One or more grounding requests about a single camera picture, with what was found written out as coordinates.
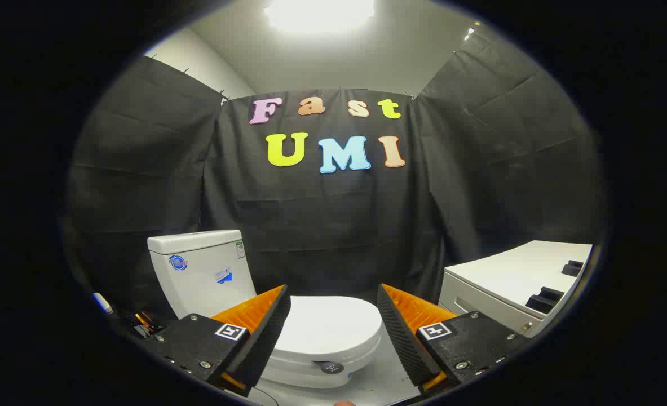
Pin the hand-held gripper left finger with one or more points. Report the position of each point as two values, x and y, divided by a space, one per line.
265 338

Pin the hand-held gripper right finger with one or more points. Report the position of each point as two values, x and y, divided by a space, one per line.
403 338

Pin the white toilet lid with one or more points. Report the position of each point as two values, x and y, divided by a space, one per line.
327 327

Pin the white drawer cabinet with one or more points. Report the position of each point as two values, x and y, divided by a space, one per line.
502 276

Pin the orange and black tool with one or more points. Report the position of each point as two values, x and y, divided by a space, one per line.
144 322

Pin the black backdrop cloth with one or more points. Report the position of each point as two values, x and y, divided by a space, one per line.
322 225

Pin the large black block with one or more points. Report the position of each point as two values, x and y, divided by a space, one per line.
544 300

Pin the small white device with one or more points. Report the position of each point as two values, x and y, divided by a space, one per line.
102 303

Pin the small black block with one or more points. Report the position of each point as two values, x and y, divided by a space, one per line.
573 268

